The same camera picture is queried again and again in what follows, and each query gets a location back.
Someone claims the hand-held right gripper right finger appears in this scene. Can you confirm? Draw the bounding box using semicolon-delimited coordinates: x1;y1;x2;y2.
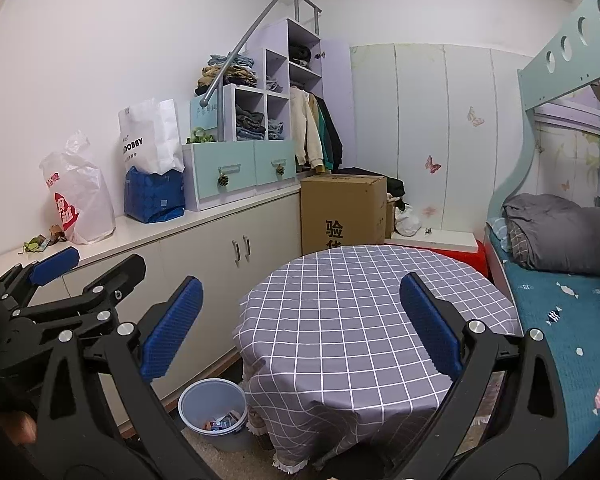
399;272;568;480

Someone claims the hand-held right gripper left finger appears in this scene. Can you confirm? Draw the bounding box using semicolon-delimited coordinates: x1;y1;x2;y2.
35;275;204;480

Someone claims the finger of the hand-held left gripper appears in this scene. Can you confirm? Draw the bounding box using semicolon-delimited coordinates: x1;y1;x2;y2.
0;246;81;307
10;254;147;339

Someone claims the blue plastic bin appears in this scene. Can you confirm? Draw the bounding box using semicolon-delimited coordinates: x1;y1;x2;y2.
178;379;249;453

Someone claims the person's left hand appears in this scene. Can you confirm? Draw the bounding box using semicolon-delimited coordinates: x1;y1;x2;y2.
0;411;37;445

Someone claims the white plastic bag red print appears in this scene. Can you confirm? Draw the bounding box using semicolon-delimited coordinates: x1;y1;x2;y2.
39;130;117;246

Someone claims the grey checked tablecloth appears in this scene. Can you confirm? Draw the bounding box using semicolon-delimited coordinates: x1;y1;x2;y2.
232;245;523;461

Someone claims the red plastic stool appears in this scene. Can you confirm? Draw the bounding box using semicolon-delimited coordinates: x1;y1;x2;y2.
385;240;488;276

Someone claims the white low cabinet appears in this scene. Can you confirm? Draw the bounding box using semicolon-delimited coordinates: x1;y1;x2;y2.
0;182;303;441

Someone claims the blue woven bag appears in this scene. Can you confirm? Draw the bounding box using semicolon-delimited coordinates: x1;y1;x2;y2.
124;166;187;224

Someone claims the white low platform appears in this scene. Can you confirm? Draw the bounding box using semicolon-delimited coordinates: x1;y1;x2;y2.
384;230;481;251

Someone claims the small white plastic bag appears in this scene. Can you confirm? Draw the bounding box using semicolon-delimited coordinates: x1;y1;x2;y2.
394;205;422;237

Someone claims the checked pillow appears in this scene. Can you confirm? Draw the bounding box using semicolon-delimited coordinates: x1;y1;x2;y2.
487;217;531;261

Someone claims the teal candy print bedsheet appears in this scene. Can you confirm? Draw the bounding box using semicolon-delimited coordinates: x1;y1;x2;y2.
485;240;600;466

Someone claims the white paper shopping bag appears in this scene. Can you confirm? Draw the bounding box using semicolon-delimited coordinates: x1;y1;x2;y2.
118;97;186;176

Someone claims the large cardboard box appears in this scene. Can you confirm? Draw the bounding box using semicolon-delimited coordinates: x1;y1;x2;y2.
300;174;388;257

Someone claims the grey duvet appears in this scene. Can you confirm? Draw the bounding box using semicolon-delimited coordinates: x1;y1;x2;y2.
502;193;600;277

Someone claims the light blue box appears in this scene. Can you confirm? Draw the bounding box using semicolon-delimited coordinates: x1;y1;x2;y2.
189;94;223;136

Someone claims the folded grey jeans pile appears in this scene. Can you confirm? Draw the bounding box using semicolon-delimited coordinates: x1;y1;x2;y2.
236;107;267;141

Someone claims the black hanging jacket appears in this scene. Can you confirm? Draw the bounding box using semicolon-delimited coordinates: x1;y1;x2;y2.
322;97;343;168

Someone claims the green hanging jacket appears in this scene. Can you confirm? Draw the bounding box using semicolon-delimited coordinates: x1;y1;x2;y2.
316;102;333;171

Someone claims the white wardrobe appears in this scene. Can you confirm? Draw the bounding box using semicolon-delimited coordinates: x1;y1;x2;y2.
350;42;526;241

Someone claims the stack of folded clothes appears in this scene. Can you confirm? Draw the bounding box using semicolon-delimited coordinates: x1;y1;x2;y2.
195;52;258;96

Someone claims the cream hanging jacket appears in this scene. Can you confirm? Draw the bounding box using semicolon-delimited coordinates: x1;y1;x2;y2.
289;86;326;173

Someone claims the lilac stepped cube shelf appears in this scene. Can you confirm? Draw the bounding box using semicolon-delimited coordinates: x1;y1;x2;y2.
220;17;353;166

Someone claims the white shelf with clothes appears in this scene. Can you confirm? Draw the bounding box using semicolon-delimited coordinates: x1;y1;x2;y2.
203;0;323;143

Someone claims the teal bunk bed frame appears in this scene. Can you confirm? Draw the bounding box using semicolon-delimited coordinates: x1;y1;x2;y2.
482;0;600;281

